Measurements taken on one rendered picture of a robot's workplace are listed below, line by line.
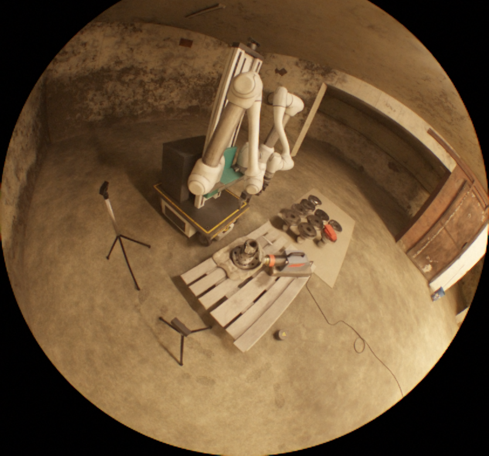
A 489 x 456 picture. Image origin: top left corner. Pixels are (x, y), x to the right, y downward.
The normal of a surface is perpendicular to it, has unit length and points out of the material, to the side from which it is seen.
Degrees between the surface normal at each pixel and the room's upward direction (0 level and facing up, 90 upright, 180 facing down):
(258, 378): 0
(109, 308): 0
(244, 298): 0
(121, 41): 90
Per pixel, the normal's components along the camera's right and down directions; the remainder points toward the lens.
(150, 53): 0.68, 0.63
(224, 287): 0.29, -0.71
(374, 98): -0.67, 0.32
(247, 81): -0.12, 0.56
